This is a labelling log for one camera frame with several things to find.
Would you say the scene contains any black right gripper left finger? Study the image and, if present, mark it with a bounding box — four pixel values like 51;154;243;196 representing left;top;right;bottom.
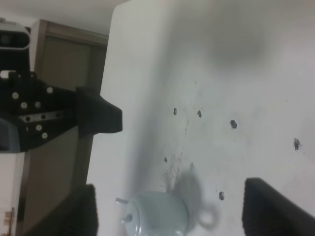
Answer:
24;184;98;236

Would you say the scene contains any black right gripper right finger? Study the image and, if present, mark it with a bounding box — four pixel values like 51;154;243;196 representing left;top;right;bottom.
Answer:
242;178;315;236

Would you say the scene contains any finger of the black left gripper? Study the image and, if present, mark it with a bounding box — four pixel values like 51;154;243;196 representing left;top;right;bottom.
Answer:
76;87;123;135

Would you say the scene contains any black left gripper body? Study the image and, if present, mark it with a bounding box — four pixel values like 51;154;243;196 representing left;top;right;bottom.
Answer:
0;71;77;152

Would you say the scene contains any light blue porcelain teapot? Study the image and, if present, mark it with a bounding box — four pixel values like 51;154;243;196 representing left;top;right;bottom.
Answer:
115;191;219;236

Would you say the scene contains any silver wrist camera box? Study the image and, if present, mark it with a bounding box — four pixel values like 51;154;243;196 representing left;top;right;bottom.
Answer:
0;18;31;74

